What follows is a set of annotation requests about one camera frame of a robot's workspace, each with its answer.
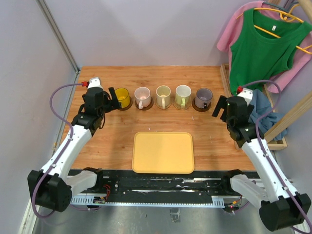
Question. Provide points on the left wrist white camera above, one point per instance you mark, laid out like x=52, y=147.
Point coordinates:
x=95, y=83

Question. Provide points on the beige cup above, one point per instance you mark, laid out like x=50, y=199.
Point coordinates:
x=163, y=91

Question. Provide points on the wooden rack frame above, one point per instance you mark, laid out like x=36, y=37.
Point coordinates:
x=290, y=117

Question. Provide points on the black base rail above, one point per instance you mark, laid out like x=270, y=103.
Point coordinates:
x=130, y=188

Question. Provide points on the woven coaster front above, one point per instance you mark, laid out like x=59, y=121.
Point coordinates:
x=179, y=107

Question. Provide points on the blue cloth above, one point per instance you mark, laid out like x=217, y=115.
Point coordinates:
x=262, y=105

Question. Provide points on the dark brown coaster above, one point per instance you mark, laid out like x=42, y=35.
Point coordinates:
x=150, y=106
x=195, y=107
x=128, y=107

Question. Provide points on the yellow plastic tray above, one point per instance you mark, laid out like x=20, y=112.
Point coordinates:
x=163, y=153

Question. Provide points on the pink cup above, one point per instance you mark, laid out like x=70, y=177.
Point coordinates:
x=143, y=97

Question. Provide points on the woven coaster back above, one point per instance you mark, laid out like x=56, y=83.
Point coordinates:
x=163, y=103

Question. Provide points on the purple black cup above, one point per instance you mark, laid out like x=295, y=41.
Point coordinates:
x=203, y=98

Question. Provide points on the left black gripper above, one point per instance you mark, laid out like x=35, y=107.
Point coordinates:
x=114, y=103

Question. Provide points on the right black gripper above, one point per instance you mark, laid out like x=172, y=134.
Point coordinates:
x=222, y=104

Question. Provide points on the woven coaster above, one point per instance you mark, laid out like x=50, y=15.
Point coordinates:
x=163, y=103
x=179, y=107

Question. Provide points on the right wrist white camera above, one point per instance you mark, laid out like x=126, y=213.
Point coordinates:
x=246, y=93

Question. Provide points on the yellow black cup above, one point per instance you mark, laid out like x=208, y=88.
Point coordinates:
x=123, y=97

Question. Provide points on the pink t-shirt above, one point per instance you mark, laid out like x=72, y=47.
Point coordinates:
x=232, y=32

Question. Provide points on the grey hanger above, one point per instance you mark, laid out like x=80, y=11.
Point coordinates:
x=284, y=5

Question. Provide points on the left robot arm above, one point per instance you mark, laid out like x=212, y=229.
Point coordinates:
x=50, y=187

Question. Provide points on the white cream cup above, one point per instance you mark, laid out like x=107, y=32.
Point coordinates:
x=182, y=95

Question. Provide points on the wrist white camera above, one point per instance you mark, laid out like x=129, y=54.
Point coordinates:
x=246, y=93
x=95, y=83

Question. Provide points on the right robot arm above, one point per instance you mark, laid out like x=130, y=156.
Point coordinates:
x=279, y=203

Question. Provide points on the green tank top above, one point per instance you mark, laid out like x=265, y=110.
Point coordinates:
x=265, y=48

